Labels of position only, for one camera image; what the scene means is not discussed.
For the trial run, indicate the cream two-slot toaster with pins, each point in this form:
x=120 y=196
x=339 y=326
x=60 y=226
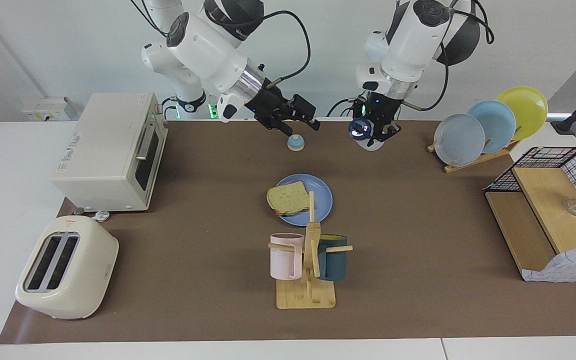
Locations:
x=78 y=280

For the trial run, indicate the blue round plate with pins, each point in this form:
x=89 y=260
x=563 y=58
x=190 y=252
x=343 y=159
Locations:
x=323 y=195

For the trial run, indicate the brown table mat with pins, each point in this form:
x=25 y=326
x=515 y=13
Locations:
x=193 y=280

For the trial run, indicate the white power plug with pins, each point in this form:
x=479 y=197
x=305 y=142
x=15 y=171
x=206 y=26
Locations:
x=101 y=216

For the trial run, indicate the white power socket box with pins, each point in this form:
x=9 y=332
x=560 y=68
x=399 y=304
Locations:
x=48 y=107

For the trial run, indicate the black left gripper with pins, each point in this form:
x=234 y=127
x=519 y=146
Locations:
x=383 y=107

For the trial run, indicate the wooden plate rack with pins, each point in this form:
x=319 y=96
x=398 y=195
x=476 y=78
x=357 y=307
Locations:
x=473 y=162

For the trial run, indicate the wooden mug tree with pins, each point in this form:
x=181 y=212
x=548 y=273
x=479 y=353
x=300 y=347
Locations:
x=305 y=297

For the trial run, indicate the pale grey plate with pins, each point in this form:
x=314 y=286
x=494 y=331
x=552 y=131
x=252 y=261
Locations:
x=460 y=140

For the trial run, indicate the yellow plate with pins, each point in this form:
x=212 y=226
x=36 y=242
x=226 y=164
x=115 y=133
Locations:
x=528 y=107

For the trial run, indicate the dark teal mug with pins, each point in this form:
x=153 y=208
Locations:
x=335 y=262

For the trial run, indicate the pink ribbed mug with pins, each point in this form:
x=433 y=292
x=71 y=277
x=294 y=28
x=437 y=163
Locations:
x=284 y=260

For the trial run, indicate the light blue plate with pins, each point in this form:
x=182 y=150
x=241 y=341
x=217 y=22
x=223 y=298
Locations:
x=500 y=125

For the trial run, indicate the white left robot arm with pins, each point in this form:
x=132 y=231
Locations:
x=413 y=40

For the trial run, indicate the wooden shelf box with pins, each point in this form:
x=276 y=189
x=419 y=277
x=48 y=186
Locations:
x=548 y=205

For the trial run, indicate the seasoning bottle navy cap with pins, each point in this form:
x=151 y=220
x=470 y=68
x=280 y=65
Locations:
x=359 y=129

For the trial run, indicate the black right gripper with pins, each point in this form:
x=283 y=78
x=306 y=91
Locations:
x=273 y=105

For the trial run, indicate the slice of bread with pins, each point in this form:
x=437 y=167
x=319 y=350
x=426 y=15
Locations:
x=288 y=199

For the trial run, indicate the white toaster oven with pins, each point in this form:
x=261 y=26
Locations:
x=98 y=165

